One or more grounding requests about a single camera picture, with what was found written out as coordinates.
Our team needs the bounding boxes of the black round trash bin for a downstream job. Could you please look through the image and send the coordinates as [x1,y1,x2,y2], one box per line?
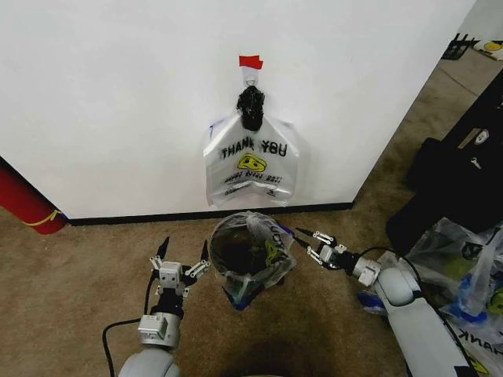
[207,214,285,287]

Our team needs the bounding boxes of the clear adhesive wall hook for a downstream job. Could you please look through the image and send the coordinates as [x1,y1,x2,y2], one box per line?
[240,66,263,89]

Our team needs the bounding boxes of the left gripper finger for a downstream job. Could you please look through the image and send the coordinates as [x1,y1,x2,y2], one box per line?
[149,236,171,273]
[183,240,210,279]

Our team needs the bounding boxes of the red cylinder with yellow band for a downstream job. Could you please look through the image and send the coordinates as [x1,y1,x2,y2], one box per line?
[0,166,68,236]

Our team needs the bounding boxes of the crumpled blue plastic bag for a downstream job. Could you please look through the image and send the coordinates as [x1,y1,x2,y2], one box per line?
[356,289,391,316]

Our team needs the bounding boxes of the red tape piece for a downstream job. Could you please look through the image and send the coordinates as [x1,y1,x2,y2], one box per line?
[238,54,265,71]

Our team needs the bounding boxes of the black folding stand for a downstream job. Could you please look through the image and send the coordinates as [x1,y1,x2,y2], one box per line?
[445,34,473,61]

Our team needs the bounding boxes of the black fabric case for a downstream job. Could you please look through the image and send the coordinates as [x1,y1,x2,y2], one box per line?
[386,137,503,253]

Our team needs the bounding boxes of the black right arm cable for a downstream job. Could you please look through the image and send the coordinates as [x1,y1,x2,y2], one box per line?
[355,246,424,302]

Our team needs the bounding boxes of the black box with white label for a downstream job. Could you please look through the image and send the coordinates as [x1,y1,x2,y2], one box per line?
[442,80,503,160]

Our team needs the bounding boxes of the clear plastic bag pile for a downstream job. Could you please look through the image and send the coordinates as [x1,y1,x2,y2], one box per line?
[406,217,503,320]

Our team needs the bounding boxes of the white smiley plastic bag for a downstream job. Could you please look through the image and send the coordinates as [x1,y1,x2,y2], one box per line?
[472,38,503,63]

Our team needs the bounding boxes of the white thank you plastic bag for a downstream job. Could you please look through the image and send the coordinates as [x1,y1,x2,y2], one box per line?
[442,308,503,377]

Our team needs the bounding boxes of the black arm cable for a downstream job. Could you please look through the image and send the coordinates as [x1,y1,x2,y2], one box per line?
[355,246,424,302]
[101,273,155,377]

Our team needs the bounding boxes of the white thank you garbage bag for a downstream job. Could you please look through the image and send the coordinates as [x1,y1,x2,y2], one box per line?
[201,86,303,209]

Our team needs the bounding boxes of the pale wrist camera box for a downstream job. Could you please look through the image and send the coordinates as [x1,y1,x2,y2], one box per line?
[319,244,340,265]
[158,262,183,290]

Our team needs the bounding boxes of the clear plastic bin liner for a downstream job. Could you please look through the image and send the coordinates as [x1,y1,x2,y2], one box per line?
[207,210,299,312]

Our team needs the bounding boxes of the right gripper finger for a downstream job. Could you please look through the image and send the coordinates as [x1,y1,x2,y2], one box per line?
[295,227,340,248]
[293,238,330,270]

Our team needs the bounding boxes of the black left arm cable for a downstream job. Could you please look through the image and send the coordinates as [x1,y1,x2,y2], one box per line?
[101,273,155,377]

